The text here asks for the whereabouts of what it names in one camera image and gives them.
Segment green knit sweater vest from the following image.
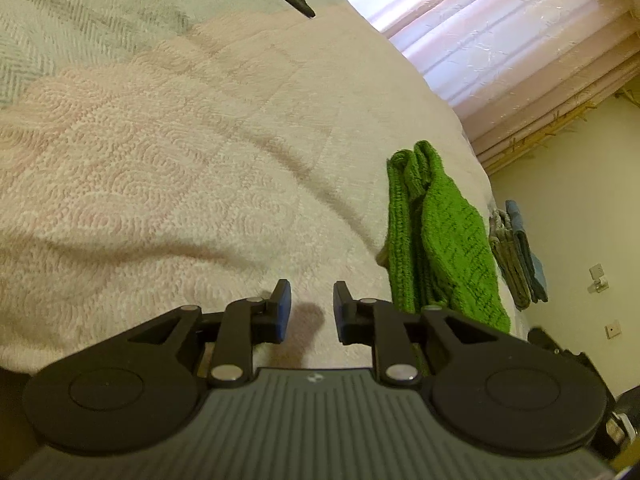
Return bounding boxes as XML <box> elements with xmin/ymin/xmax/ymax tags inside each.
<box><xmin>384</xmin><ymin>141</ymin><xmax>511</xmax><ymax>333</ymax></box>

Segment folded blue garment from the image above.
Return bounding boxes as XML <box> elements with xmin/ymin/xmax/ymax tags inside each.
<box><xmin>506</xmin><ymin>200</ymin><xmax>549</xmax><ymax>304</ymax></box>

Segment pink curtain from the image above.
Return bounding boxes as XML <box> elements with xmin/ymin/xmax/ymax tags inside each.
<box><xmin>348</xmin><ymin>0</ymin><xmax>639</xmax><ymax>172</ymax></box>

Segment folded olive grey garments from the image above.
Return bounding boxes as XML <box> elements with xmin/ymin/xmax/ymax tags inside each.
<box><xmin>488</xmin><ymin>209</ymin><xmax>530</xmax><ymax>311</ymax></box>

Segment white wall plug adapter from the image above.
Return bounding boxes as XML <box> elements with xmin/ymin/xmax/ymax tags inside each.
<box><xmin>588</xmin><ymin>263</ymin><xmax>608</xmax><ymax>294</ymax></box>

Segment wall socket plate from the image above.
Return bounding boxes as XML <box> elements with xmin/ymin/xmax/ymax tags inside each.
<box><xmin>605</xmin><ymin>321</ymin><xmax>622</xmax><ymax>339</ymax></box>

